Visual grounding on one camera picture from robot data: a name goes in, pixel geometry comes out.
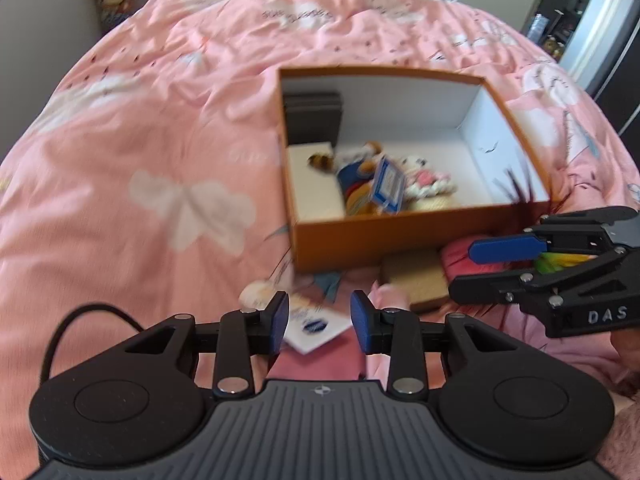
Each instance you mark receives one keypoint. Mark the pink pouch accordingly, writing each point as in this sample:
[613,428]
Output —
[325,365]

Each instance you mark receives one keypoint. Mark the colourful feather toy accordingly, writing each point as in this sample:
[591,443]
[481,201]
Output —
[560,261]

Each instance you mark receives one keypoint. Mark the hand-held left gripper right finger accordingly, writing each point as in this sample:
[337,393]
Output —
[361,322]

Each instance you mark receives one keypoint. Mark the long white box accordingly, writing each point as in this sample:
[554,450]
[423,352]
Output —
[315,190]

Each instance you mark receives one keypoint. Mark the plush toy with blue tag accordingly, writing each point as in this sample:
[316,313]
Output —
[355,180]

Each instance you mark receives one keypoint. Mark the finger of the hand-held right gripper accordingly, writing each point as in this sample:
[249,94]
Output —
[490,288]
[505,250]

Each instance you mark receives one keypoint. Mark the gold box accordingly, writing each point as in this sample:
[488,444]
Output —
[415,280]

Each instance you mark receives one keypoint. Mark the white and pink plush toy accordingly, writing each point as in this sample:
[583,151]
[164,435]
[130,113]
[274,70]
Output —
[425,180]

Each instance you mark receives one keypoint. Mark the black case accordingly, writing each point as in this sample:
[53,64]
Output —
[312,120]

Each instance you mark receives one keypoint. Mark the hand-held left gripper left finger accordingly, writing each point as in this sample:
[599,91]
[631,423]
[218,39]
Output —
[280,320]

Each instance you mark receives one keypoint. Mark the dark shelf with items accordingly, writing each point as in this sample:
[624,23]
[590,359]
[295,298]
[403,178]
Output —
[555,45]

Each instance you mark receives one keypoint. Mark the pink pompom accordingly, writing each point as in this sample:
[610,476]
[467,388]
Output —
[457,260]

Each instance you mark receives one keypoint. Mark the clear bottle with white label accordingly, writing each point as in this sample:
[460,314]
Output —
[320,332]

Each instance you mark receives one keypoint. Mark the pink printed blanket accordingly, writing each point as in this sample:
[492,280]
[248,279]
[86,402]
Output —
[150,110]

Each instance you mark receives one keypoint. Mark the orange cardboard box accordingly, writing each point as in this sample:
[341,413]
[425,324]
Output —
[360,242]

